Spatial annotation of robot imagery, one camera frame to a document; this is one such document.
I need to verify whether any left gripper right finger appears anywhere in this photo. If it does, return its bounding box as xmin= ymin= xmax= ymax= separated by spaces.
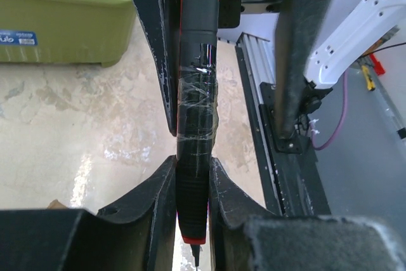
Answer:
xmin=208 ymin=157 xmax=277 ymax=270

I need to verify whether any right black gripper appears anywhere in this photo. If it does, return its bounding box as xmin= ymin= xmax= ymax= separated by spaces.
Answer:
xmin=133 ymin=0 xmax=331 ymax=139

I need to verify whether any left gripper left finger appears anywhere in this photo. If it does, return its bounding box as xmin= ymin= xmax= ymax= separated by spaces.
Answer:
xmin=97 ymin=155 xmax=176 ymax=270

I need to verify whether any red black utility knife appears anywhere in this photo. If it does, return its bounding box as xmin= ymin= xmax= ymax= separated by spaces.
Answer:
xmin=176 ymin=0 xmax=219 ymax=267

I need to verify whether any brown cardboard express box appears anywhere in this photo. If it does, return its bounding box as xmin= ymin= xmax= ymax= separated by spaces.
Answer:
xmin=47 ymin=199 xmax=67 ymax=209

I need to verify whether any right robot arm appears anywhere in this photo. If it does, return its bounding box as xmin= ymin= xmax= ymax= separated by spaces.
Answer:
xmin=133 ymin=0 xmax=405 ymax=139

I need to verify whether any green plastic basket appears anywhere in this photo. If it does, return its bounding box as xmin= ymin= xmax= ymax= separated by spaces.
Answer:
xmin=1 ymin=0 xmax=136 ymax=67

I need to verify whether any aluminium rail frame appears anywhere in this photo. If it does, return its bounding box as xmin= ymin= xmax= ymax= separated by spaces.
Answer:
xmin=237 ymin=32 xmax=276 ymax=104

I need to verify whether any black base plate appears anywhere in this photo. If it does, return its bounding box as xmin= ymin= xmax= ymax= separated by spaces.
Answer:
xmin=235 ymin=46 xmax=331 ymax=216

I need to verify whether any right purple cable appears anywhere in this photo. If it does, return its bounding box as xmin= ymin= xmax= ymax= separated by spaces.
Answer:
xmin=310 ymin=70 xmax=350 ymax=151

